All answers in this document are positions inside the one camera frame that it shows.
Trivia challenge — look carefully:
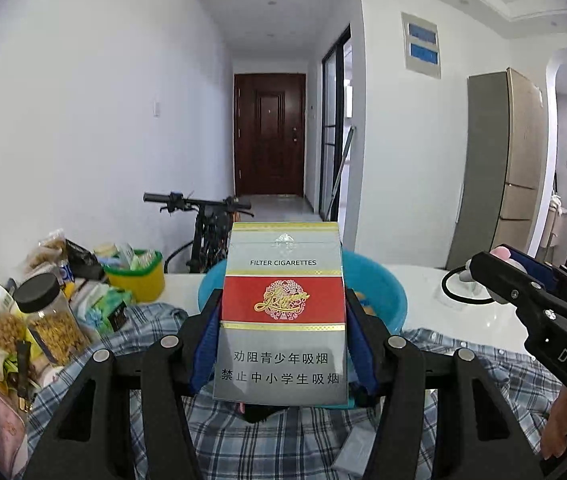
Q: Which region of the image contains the black hair tie pink toy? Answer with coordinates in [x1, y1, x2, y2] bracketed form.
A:
[441, 244, 531, 307]

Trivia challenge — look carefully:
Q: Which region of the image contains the clear snack bag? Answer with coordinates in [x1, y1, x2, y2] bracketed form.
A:
[26, 230, 66, 271]

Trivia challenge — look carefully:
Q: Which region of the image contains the green plastic basket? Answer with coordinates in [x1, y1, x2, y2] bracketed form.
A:
[103, 249, 165, 303]

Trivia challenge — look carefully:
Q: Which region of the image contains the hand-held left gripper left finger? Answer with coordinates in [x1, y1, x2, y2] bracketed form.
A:
[22, 287, 224, 480]

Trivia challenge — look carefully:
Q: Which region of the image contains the mop with metal pole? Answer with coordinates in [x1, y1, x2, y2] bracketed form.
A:
[324, 127, 355, 216]

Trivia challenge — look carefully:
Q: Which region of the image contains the clear jar black lid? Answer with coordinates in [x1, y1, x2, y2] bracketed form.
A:
[13, 272, 91, 366]

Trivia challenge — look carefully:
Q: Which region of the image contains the black bicycle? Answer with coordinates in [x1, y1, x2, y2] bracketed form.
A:
[143, 191, 254, 275]

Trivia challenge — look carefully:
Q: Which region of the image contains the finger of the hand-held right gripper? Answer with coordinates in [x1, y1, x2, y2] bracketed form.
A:
[469, 251, 564, 321]
[506, 246, 567, 306]

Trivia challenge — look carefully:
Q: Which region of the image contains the silver red cigarette pack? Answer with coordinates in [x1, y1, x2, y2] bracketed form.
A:
[212, 221, 350, 408]

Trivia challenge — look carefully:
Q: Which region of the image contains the green tissue pack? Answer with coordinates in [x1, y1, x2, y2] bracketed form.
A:
[76, 287, 134, 336]

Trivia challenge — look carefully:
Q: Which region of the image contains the dark wooden door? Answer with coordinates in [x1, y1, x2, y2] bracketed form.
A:
[234, 73, 307, 197]

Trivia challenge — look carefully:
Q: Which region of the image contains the black snack bag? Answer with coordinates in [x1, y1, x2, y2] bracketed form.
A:
[63, 240, 105, 281]

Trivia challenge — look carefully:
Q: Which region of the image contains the blue plaid shirt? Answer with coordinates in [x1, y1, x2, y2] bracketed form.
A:
[26, 302, 567, 480]

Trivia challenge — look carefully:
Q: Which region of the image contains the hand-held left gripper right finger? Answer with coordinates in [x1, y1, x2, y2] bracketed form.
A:
[344, 287, 544, 480]

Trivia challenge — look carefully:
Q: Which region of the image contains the grey flat packet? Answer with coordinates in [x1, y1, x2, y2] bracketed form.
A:
[341, 427, 381, 478]

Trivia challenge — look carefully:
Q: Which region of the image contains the grey gold refrigerator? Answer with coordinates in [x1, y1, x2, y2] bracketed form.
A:
[446, 67, 547, 271]

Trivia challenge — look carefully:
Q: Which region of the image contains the blue plastic basin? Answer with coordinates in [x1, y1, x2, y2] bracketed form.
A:
[197, 250, 408, 336]

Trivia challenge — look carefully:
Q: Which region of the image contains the black framed glass door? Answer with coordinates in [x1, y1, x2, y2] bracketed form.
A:
[320, 25, 353, 221]

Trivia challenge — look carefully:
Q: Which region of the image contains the wall electrical panel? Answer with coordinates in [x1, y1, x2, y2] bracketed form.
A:
[401, 11, 441, 80]

